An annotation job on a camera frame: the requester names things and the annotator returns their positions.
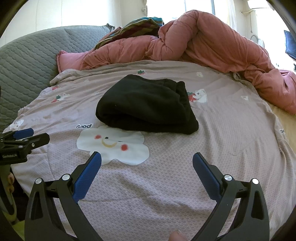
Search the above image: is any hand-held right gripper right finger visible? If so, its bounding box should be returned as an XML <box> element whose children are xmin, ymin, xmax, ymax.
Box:
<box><xmin>192</xmin><ymin>152</ymin><xmax>270</xmax><ymax>241</ymax></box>

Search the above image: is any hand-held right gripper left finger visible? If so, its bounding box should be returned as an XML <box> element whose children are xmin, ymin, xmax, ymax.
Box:
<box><xmin>24</xmin><ymin>151</ymin><xmax>102</xmax><ymax>241</ymax></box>

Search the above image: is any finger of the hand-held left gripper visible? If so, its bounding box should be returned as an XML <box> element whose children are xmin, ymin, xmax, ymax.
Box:
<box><xmin>9</xmin><ymin>133</ymin><xmax>50</xmax><ymax>152</ymax></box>
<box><xmin>0</xmin><ymin>128</ymin><xmax>35</xmax><ymax>142</ymax></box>

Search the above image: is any black sweater with orange cuffs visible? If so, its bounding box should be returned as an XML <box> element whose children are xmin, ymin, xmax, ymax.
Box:
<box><xmin>95</xmin><ymin>74</ymin><xmax>199</xmax><ymax>135</ymax></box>

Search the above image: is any person's left hand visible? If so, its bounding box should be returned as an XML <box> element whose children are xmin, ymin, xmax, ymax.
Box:
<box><xmin>6</xmin><ymin>173</ymin><xmax>17</xmax><ymax>194</ymax></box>

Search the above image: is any person's right hand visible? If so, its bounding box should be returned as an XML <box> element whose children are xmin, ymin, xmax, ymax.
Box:
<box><xmin>168</xmin><ymin>230</ymin><xmax>185</xmax><ymax>241</ymax></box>

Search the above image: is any pinkish printed bed sheet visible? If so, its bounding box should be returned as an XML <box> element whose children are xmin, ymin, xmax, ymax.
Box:
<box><xmin>3</xmin><ymin>60</ymin><xmax>296</xmax><ymax>241</ymax></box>

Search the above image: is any grey quilted headboard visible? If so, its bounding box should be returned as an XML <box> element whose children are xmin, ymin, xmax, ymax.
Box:
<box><xmin>0</xmin><ymin>24</ymin><xmax>114</xmax><ymax>132</ymax></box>

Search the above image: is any pink pillow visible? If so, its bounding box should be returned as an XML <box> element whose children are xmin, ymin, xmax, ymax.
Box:
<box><xmin>56</xmin><ymin>50</ymin><xmax>93</xmax><ymax>72</ymax></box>

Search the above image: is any cream fleece blanket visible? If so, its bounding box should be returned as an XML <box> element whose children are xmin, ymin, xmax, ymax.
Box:
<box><xmin>268</xmin><ymin>102</ymin><xmax>296</xmax><ymax>144</ymax></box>

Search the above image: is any pink quilt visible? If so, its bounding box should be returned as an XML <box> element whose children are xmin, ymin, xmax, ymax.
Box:
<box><xmin>80</xmin><ymin>9</ymin><xmax>296</xmax><ymax>114</ymax></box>

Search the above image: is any white round fan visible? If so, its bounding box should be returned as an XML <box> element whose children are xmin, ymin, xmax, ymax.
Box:
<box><xmin>251</xmin><ymin>35</ymin><xmax>264</xmax><ymax>48</ymax></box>

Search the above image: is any striped pillow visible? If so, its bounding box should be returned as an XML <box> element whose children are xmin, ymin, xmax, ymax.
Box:
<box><xmin>94</xmin><ymin>16</ymin><xmax>164</xmax><ymax>49</ymax></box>

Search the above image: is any dark screen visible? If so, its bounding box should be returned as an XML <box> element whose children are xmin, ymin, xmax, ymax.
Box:
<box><xmin>284</xmin><ymin>30</ymin><xmax>296</xmax><ymax>58</ymax></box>

